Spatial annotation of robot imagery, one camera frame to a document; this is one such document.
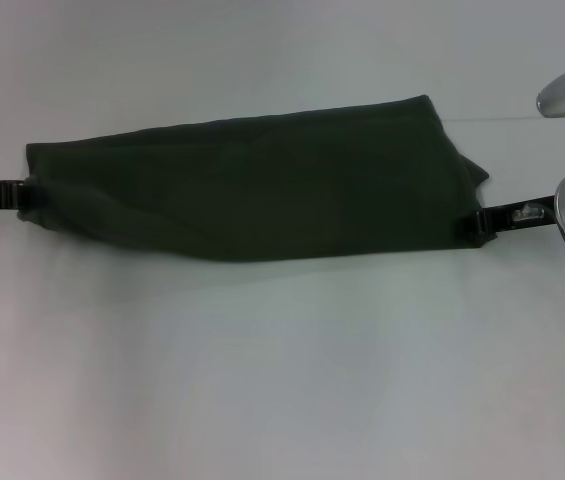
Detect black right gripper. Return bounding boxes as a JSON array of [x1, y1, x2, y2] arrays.
[[455, 193, 559, 248]]

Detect right gripper silver connector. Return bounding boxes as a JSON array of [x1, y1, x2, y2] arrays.
[[511, 203, 544, 224]]

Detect dark green shirt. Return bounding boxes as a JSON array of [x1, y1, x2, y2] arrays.
[[15, 93, 491, 264]]

